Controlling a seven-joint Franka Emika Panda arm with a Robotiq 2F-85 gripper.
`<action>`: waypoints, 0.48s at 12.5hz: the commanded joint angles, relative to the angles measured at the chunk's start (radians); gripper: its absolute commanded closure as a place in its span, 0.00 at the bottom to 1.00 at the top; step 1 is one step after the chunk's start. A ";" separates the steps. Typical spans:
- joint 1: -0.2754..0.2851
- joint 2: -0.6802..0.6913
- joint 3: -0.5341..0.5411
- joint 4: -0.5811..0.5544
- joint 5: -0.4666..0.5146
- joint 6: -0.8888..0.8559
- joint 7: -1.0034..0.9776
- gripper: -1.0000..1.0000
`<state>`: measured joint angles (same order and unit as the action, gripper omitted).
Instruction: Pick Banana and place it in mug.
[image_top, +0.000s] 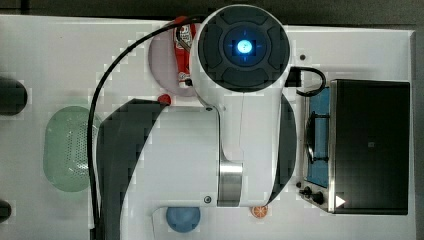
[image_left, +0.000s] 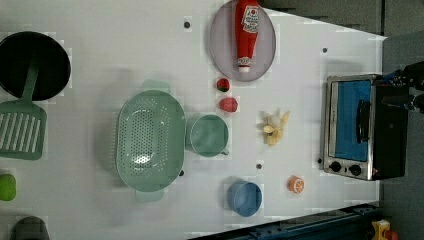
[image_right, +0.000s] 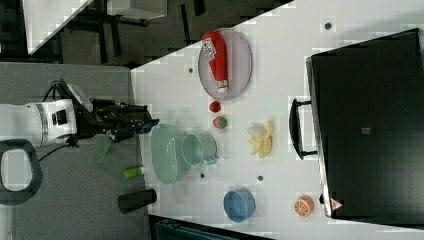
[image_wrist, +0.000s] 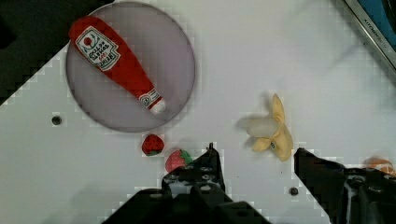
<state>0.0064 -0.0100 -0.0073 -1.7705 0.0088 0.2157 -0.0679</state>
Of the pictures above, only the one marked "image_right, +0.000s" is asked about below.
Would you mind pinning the red ketchup bottle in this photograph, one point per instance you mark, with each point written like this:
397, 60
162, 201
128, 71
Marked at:
214, 47

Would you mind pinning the black toaster oven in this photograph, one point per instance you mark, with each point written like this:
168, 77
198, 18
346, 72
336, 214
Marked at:
368, 115

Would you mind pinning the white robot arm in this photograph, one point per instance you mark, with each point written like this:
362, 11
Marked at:
68, 122

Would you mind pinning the grey round plate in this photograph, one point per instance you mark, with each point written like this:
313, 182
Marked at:
239, 63

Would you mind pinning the blue cup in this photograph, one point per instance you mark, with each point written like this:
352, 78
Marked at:
239, 204

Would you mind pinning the green colander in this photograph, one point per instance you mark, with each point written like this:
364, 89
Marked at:
166, 147

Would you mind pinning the toy orange half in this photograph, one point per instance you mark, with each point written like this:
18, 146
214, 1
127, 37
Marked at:
304, 206

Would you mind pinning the blue metal frame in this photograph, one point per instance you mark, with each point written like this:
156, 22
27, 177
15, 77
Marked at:
168, 230

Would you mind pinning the lime green object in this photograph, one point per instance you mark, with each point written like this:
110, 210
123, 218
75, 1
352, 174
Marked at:
130, 173

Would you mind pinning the green spatula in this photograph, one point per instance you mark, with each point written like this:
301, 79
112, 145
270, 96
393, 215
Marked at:
102, 150

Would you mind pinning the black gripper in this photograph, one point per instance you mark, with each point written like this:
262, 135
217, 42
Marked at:
119, 121

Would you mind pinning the dark red toy strawberry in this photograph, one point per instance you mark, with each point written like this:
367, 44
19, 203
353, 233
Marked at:
215, 107

